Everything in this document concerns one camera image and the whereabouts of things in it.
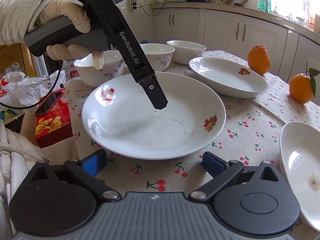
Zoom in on white floral bowl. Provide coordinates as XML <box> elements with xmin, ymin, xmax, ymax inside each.
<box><xmin>140</xmin><ymin>43</ymin><xmax>175</xmax><ymax>72</ymax></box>
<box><xmin>74</xmin><ymin>50</ymin><xmax>125</xmax><ymax>87</ymax></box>

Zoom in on large white floral plate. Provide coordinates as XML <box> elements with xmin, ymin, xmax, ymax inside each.
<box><xmin>81</xmin><ymin>72</ymin><xmax>226</xmax><ymax>160</ymax></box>

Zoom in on white oval floral plate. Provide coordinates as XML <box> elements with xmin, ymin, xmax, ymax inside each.
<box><xmin>189</xmin><ymin>56</ymin><xmax>268</xmax><ymax>99</ymax></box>

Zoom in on beige sleeved left forearm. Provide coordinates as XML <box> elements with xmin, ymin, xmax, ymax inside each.
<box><xmin>1</xmin><ymin>0</ymin><xmax>53</xmax><ymax>46</ymax></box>

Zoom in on white kitchen cabinets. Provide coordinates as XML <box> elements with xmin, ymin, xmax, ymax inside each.
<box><xmin>152</xmin><ymin>3</ymin><xmax>319</xmax><ymax>81</ymax></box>

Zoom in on gloved left hand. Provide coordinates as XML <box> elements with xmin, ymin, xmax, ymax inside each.
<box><xmin>34</xmin><ymin>0</ymin><xmax>104</xmax><ymax>70</ymax></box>

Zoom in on white power strip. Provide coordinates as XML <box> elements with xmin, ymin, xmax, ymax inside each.
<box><xmin>130</xmin><ymin>0</ymin><xmax>137</xmax><ymax>11</ymax></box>

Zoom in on cherry print tablecloth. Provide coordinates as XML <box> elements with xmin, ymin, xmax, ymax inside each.
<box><xmin>62</xmin><ymin>61</ymin><xmax>319</xmax><ymax>194</ymax></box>

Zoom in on red gift box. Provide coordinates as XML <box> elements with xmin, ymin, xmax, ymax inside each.
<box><xmin>35</xmin><ymin>88</ymin><xmax>73</xmax><ymax>148</ymax></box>

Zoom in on white plastic bag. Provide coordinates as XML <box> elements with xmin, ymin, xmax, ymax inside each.
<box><xmin>1</xmin><ymin>70</ymin><xmax>59</xmax><ymax>107</ymax></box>

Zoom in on bumpy orange tangerine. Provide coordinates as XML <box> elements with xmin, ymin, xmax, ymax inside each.
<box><xmin>247</xmin><ymin>45</ymin><xmax>271</xmax><ymax>75</ymax></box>

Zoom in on orange with green leaf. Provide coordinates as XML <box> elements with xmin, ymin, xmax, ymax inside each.
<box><xmin>289</xmin><ymin>63</ymin><xmax>319</xmax><ymax>104</ymax></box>

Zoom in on black cable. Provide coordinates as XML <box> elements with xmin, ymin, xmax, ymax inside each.
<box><xmin>0</xmin><ymin>60</ymin><xmax>65</xmax><ymax>111</ymax></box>

